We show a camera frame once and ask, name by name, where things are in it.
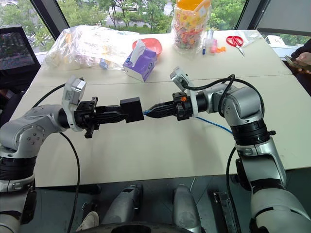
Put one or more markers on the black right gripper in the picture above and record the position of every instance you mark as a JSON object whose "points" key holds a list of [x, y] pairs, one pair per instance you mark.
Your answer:
{"points": [[181, 109]]}

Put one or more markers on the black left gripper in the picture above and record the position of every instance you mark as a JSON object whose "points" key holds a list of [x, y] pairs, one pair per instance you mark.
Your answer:
{"points": [[83, 114]]}

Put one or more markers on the small black box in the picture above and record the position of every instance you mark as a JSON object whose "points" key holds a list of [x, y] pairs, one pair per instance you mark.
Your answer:
{"points": [[132, 106]]}

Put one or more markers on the person's dark sleeved forearm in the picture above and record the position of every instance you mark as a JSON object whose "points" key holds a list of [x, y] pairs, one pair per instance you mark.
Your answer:
{"points": [[303, 47]]}

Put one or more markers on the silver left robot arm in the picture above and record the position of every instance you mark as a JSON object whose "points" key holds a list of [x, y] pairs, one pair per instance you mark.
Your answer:
{"points": [[24, 128]]}

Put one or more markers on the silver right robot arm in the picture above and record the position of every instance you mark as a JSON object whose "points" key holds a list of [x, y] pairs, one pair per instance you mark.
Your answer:
{"points": [[243, 102]]}

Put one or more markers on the purple tissue box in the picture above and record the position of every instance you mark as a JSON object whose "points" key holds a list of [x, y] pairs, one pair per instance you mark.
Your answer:
{"points": [[141, 65]]}

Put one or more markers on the person's bare hand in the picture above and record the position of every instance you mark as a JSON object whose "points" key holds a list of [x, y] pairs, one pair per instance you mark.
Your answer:
{"points": [[306, 57]]}

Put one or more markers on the light blue small bottle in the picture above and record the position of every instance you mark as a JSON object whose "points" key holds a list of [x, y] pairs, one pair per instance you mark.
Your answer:
{"points": [[103, 63]]}

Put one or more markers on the red plastic bowl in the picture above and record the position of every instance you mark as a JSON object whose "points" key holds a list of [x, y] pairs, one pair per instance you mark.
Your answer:
{"points": [[153, 44]]}

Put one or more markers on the blue pen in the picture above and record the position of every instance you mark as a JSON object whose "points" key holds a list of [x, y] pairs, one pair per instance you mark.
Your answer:
{"points": [[204, 47]]}

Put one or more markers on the pink marker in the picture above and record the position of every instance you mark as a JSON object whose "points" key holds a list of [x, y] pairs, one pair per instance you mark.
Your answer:
{"points": [[213, 46]]}

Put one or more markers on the small orange plastic piece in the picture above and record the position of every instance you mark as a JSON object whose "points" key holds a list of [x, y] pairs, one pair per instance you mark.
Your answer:
{"points": [[221, 49]]}

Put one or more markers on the bag of colourful items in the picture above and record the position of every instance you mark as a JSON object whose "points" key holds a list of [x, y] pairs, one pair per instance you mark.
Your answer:
{"points": [[188, 26]]}

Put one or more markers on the silver rounded robot leg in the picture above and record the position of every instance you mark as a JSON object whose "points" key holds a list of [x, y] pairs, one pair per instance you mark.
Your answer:
{"points": [[124, 206], [185, 208]]}

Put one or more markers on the white shoe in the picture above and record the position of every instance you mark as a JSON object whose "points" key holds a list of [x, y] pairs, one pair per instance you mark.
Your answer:
{"points": [[90, 221]]}

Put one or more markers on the small clear plastic bag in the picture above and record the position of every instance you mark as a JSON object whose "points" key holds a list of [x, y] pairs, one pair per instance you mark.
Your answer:
{"points": [[252, 37]]}

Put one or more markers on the black mesh chair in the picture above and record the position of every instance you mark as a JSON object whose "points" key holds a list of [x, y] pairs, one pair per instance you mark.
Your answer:
{"points": [[14, 48]]}

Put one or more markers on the black metal bar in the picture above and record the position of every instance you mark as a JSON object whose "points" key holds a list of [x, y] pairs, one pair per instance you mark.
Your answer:
{"points": [[226, 213]]}

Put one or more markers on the smartphone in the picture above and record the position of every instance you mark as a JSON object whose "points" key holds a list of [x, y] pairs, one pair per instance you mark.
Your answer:
{"points": [[295, 62]]}

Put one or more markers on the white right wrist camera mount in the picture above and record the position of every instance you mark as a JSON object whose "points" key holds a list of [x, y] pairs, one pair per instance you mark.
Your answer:
{"points": [[179, 77]]}

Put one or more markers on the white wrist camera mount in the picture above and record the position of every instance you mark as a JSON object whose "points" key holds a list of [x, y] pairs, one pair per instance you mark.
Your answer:
{"points": [[179, 77], [73, 89]]}

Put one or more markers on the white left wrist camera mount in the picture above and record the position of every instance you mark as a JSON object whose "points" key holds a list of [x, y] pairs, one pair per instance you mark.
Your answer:
{"points": [[73, 89]]}

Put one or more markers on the dark window frame post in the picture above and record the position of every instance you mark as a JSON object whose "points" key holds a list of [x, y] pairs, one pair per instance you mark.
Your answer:
{"points": [[51, 17], [252, 13]]}

